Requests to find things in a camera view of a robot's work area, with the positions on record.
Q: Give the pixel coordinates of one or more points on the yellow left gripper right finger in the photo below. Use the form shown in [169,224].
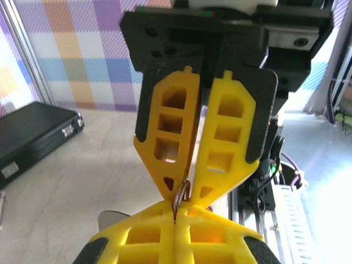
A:
[209,242]

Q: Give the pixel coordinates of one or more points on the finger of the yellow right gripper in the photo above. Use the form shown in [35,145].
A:
[148,154]
[247,110]

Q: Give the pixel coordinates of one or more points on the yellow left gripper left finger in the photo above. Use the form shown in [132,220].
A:
[143,242]

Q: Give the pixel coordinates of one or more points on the metal split keyring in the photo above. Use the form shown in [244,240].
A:
[177,196]

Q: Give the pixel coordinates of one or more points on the aluminium frame post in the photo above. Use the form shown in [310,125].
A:
[30,55]

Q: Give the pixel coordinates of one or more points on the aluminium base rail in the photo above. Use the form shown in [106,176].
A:
[286,220]

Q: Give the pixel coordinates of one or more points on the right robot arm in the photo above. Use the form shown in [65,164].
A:
[276,137]

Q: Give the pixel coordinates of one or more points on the black hard case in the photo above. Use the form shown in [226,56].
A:
[33,132]

